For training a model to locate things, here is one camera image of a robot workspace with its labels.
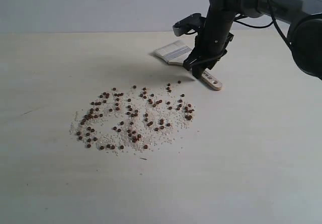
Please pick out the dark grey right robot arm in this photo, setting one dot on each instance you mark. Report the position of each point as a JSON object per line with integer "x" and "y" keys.
{"x": 298, "y": 22}

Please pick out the red beans and white grains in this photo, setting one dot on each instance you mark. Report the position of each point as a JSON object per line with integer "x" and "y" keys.
{"x": 141, "y": 119}

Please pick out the wooden paint brush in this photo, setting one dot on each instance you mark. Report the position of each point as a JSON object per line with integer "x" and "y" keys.
{"x": 175, "y": 53}

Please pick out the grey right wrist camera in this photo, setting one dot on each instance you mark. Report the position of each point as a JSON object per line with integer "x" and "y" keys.
{"x": 192, "y": 24}

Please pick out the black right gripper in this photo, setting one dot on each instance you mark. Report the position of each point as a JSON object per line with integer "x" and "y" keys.
{"x": 211, "y": 41}

